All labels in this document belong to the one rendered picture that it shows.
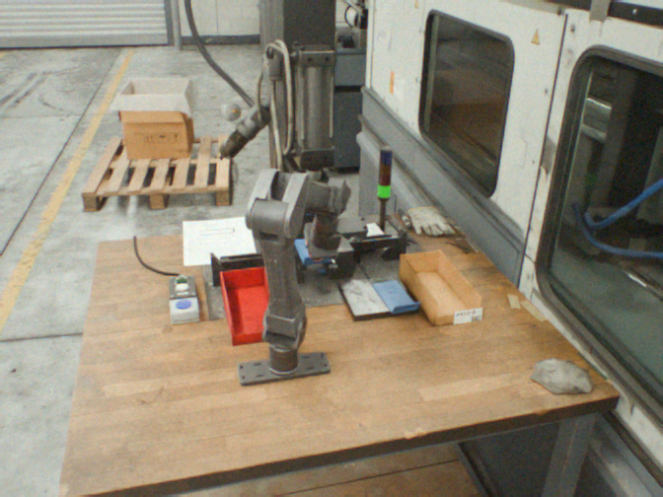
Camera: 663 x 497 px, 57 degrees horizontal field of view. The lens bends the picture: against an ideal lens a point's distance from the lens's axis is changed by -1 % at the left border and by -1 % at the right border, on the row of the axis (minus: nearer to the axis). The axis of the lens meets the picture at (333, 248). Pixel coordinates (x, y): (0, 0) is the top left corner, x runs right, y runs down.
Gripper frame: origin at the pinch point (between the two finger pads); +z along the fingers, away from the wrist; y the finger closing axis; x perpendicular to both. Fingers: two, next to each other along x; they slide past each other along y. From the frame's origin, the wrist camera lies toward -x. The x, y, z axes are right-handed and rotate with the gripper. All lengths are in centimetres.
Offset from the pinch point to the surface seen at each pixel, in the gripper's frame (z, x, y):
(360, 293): 4.3, -10.3, -9.2
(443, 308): 0.7, -29.6, -18.0
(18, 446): 117, 102, 1
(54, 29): 528, 194, 778
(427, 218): 23, -45, 24
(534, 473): 42, -59, -56
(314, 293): 9.0, 0.6, -5.2
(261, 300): 8.2, 14.7, -5.8
